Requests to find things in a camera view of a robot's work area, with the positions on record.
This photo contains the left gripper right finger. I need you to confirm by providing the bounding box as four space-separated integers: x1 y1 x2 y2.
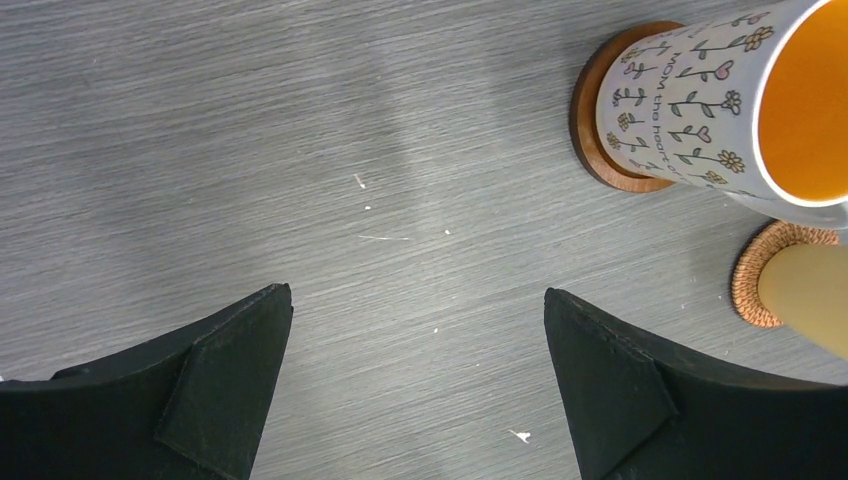
544 288 847 479

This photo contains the woven coaster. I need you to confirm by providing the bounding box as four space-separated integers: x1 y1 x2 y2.
730 220 840 329

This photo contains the ridged wooden coaster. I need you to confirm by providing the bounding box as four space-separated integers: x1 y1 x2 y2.
569 21 682 194

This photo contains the patterned mug orange inside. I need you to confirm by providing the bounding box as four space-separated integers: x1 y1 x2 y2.
588 1 847 230

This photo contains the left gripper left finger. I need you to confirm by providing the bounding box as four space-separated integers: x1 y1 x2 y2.
1 284 293 479

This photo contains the yellow mug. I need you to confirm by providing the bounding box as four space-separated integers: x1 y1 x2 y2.
758 244 847 359

